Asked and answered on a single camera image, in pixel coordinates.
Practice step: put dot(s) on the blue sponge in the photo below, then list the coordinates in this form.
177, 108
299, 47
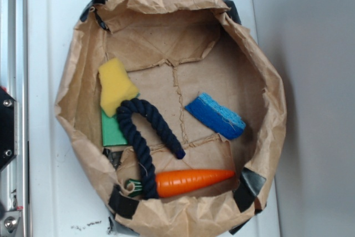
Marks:
216, 117

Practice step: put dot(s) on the yellow sponge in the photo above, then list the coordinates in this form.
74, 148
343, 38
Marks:
116, 86

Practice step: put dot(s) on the green sponge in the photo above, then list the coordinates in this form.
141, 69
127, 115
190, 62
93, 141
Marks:
111, 133

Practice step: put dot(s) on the brown paper bag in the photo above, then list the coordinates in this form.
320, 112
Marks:
174, 50

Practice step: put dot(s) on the orange toy carrot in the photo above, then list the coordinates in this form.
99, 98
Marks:
177, 182

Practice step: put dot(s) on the white plastic tray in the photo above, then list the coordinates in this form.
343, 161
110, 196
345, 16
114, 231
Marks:
64, 203

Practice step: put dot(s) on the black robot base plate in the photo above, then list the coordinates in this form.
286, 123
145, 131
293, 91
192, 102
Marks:
8, 128

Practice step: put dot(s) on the metal rail frame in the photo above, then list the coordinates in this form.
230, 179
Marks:
15, 211

